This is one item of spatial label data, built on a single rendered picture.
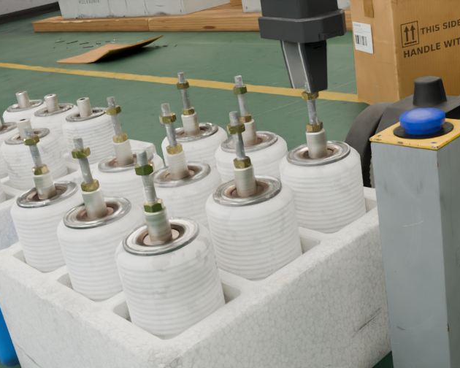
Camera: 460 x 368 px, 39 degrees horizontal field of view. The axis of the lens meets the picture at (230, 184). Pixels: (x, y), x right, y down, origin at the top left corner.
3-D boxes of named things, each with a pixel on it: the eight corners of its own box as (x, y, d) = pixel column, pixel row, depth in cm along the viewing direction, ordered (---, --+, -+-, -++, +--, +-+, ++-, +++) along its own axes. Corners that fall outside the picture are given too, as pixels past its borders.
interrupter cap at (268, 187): (202, 195, 73) (201, 189, 72) (262, 174, 75) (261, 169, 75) (231, 216, 66) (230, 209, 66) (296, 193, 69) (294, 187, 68)
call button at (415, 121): (416, 125, 63) (415, 105, 62) (454, 129, 60) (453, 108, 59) (392, 139, 61) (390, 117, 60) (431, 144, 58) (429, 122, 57)
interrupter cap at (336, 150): (303, 174, 73) (302, 168, 73) (277, 157, 80) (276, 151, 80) (363, 156, 75) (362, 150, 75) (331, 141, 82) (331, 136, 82)
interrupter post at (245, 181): (233, 194, 71) (228, 166, 70) (253, 188, 72) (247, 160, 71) (242, 201, 69) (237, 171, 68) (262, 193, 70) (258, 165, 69)
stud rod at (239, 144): (239, 179, 70) (227, 112, 68) (248, 177, 71) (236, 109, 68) (242, 182, 70) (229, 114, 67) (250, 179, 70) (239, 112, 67)
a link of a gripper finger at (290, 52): (313, 83, 76) (306, 30, 74) (290, 90, 75) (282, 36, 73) (305, 82, 78) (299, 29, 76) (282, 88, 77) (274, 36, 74)
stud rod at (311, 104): (313, 141, 78) (305, 79, 75) (321, 141, 77) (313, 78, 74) (311, 144, 77) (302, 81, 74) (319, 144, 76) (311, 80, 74)
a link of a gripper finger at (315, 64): (304, 94, 73) (297, 38, 70) (328, 86, 74) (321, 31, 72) (312, 96, 71) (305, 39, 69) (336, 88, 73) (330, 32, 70)
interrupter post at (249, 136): (258, 146, 85) (255, 122, 84) (240, 149, 85) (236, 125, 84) (258, 140, 87) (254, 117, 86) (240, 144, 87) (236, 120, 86)
